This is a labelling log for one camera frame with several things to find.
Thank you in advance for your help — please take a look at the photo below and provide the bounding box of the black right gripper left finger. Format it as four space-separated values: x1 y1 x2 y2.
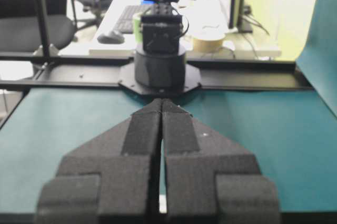
35 99 162 223

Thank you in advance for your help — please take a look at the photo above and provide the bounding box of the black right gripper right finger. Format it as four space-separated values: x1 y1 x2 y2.
162 99 281 223

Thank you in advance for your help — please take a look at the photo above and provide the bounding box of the teal table mat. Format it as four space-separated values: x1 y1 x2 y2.
1 36 336 222

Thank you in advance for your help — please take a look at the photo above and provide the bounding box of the beige tape roll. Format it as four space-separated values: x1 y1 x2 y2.
192 30 225 53

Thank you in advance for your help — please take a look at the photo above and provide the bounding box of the black computer mouse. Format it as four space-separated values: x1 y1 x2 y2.
97 30 125 44

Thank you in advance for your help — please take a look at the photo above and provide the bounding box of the white desk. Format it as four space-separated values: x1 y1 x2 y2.
88 0 281 59

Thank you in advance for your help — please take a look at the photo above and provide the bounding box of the black keyboard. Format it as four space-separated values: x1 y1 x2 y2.
114 5 148 34

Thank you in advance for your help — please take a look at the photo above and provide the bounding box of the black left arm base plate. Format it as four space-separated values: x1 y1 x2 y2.
118 63 201 98

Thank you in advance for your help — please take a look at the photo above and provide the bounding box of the black aluminium frame rail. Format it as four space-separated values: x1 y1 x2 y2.
1 53 313 91

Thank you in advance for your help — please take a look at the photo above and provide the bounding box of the black vertical frame post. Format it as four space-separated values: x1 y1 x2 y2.
34 0 50 58

